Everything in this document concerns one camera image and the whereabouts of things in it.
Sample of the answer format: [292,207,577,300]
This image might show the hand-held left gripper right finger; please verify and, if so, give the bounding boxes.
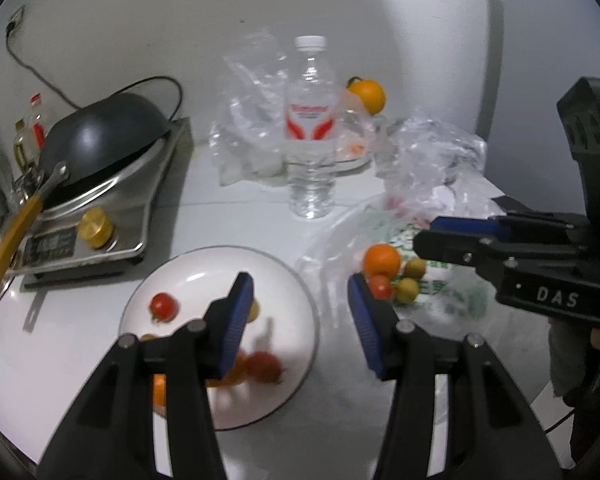
[347,274,563,480]

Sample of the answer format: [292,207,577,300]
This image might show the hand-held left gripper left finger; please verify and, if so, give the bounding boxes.
[37,271,255,480]

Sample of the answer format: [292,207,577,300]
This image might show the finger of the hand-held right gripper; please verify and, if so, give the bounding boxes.
[430,212,588,241]
[412,230,511,281]

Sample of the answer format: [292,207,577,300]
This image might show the cherry tomato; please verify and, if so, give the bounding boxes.
[245,351,286,385]
[149,292,181,323]
[367,274,393,300]

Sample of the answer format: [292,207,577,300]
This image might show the tangerine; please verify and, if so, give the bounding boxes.
[140,334,168,408]
[362,243,402,279]
[205,352,251,388]

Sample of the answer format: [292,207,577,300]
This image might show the white plate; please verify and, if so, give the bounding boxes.
[119,245,322,432]

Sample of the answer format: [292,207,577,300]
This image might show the green printed plastic bag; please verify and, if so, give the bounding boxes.
[295,195,506,321]

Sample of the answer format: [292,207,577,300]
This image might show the crumpled clear plastic bag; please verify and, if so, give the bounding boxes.
[375,117,503,211]

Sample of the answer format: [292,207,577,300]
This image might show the clear water bottle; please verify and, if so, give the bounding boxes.
[283,35,342,220]

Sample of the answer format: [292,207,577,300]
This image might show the steel induction cooker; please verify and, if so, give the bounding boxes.
[17,116,193,288]

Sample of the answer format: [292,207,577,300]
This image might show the grey cabinet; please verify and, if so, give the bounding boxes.
[475,0,600,211]

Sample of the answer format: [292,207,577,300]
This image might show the large orange with stem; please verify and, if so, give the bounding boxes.
[346,76,387,115]

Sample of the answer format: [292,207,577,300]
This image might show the cooking oil bottle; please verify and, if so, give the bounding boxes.
[12,119,33,166]

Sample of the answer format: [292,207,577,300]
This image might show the black wok with wooden handle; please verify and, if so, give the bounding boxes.
[0,92,173,308]

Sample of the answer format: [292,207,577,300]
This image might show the black cooker power cable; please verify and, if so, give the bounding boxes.
[4,20,183,123]

